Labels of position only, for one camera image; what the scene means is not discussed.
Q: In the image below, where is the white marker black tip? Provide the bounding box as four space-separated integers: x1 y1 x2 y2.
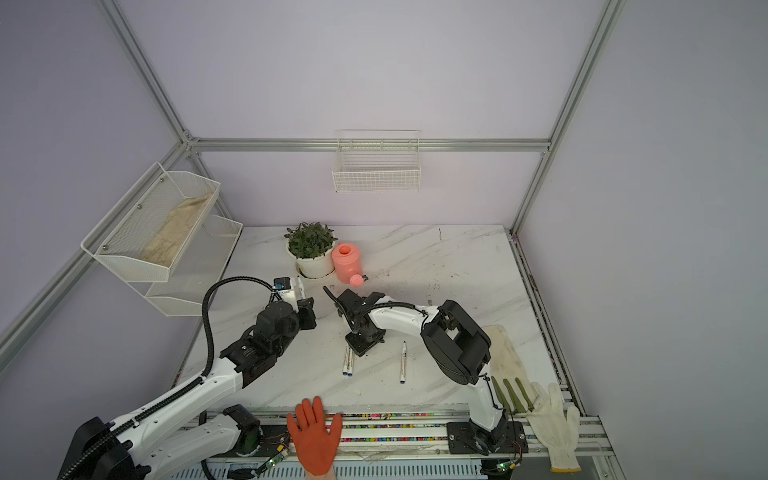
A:
295 276 305 300

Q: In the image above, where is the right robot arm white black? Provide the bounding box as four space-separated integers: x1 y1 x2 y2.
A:
324 288 511 455

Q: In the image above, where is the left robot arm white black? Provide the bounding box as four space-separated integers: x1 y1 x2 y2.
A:
58 298 316 479

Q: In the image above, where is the pink watering can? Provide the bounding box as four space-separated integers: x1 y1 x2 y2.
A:
331 243 365 287

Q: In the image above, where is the potted green plant white pot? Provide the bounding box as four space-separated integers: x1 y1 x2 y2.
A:
284 222 337 279

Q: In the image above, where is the white lower mesh shelf bin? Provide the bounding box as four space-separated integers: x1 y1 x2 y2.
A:
129 214 243 317

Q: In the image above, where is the white mesh shelf bin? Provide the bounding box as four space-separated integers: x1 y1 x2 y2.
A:
80 163 220 283
129 214 243 317

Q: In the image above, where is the orange rubber glove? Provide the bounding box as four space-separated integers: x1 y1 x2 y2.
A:
287 396 343 479

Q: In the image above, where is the beige green work glove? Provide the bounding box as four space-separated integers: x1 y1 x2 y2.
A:
483 325 536 416

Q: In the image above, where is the beige glove in shelf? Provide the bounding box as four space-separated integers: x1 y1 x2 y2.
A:
141 194 211 267

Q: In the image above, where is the white upper mesh shelf bin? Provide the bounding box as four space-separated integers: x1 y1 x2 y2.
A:
80 163 220 283

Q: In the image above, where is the white knit glove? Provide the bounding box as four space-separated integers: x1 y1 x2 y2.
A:
527 382 581 474

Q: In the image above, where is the left black corrugated cable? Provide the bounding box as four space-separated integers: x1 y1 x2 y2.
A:
56 275 277 480

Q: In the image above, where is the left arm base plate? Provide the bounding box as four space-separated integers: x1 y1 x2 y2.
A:
212 423 290 461

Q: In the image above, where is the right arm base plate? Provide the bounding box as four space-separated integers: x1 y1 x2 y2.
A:
446 418 528 456

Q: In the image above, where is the white wire wall basket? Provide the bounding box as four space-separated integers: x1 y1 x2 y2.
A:
332 129 422 194

